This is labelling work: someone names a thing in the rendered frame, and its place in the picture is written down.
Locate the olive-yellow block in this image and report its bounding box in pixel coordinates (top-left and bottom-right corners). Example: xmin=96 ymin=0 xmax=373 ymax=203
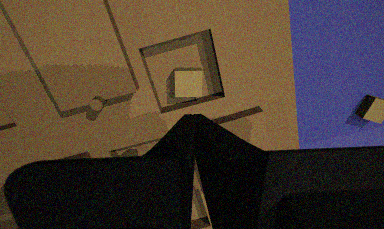
xmin=175 ymin=68 xmax=203 ymax=97
xmin=355 ymin=94 xmax=384 ymax=123

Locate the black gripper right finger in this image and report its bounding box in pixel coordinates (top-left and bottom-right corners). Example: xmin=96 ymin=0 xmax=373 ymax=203
xmin=193 ymin=114 xmax=384 ymax=229

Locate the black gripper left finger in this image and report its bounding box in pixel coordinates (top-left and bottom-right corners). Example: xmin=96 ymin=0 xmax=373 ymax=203
xmin=4 ymin=114 xmax=195 ymax=229

